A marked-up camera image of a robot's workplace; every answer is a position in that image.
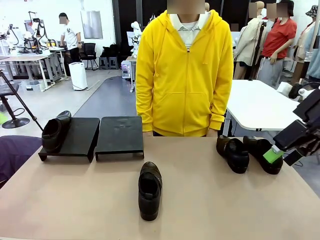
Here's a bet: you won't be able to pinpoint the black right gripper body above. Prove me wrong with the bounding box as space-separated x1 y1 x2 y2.
292 86 320 141

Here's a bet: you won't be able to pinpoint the dark chunky loafer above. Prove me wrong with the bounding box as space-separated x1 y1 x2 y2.
216 135 250 174
242 135 284 175

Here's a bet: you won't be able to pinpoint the black pointed dress shoe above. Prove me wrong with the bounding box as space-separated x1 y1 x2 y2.
41 110 73 154
138 161 163 222

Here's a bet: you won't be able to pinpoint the person's left forearm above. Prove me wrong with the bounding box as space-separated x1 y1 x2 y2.
211 82 235 131

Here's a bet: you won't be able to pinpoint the person's right forearm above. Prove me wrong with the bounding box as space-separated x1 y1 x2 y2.
135 82 155 133

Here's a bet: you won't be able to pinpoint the black shoe stand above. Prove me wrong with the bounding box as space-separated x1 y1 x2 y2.
38 117 101 164
94 116 145 161

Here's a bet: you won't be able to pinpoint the mannequin in light blue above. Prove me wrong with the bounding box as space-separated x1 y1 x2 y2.
306 29 320 83

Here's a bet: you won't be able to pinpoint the white table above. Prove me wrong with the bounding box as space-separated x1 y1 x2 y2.
225 79 301 132

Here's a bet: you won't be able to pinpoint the mannequin with bucket hat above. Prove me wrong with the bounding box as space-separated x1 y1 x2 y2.
292 4 320 87

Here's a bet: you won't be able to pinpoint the mannequin in red t-shirt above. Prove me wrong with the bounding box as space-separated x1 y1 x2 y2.
258 0 298 88

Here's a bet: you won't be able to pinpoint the black tripod beside mannequins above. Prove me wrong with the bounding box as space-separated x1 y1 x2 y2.
248 23 266 81

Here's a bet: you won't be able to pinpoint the mannequin in beige coat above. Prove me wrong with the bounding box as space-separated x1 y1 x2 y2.
233 1 267 81

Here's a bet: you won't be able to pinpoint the person in yellow hoodie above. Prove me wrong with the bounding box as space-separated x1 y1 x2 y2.
135 9 235 138

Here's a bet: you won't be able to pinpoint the computer case with lights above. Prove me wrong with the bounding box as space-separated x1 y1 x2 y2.
121 60 137 80

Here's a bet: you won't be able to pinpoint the small white humanoid robot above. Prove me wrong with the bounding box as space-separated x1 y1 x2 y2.
129 21 144 60

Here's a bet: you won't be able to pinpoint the grey stool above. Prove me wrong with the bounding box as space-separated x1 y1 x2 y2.
99 56 110 70
107 56 119 70

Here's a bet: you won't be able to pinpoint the black bags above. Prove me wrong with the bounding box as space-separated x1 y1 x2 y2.
100 43 118 59

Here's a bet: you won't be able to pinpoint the black office chair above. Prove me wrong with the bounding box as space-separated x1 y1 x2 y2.
79 42 99 71

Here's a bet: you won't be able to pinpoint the white air purifier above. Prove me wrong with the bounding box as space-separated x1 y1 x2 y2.
68 62 88 91

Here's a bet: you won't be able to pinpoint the man in white t-shirt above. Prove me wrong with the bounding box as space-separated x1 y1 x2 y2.
58 12 82 76

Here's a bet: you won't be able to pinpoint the clear storage bin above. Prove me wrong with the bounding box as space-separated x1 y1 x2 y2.
21 79 43 92

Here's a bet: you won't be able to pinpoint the purple cloth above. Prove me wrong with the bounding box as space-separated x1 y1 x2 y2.
0 135 43 187

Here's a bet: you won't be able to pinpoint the robot on workbench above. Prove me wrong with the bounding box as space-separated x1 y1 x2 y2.
23 11 52 55

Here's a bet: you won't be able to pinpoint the grey-legged workbench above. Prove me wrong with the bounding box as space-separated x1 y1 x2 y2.
0 48 67 92

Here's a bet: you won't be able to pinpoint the black bar stool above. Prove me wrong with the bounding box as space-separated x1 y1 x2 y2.
0 83 31 130

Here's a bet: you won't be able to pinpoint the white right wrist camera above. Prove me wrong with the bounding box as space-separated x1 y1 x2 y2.
298 87 316 101

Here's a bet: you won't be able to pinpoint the grey wall panel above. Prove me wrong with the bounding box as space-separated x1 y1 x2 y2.
80 10 104 40

